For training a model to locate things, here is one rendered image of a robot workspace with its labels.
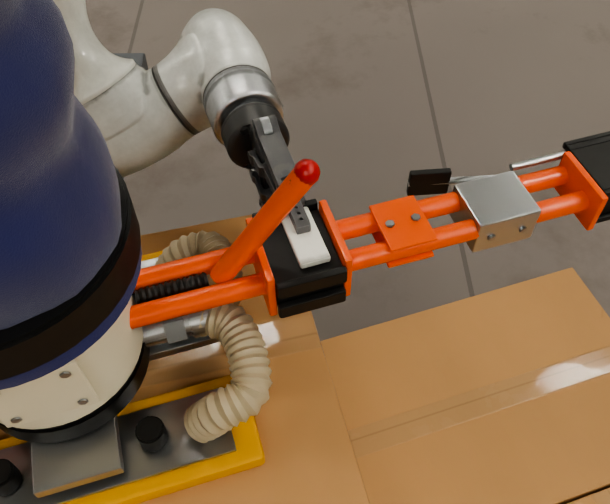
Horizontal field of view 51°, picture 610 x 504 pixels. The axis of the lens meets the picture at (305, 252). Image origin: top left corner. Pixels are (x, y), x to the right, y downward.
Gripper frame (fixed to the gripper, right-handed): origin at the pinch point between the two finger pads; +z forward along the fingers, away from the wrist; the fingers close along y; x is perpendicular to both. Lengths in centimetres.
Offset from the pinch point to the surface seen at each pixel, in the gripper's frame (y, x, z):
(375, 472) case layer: 53, -10, 6
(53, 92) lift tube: -27.5, 16.7, 5.4
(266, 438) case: 13.2, 8.2, 11.9
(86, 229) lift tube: -17.4, 17.6, 6.7
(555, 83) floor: 107, -146, -131
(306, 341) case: 13.1, 0.7, 2.4
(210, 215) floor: 107, -2, -106
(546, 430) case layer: 54, -40, 9
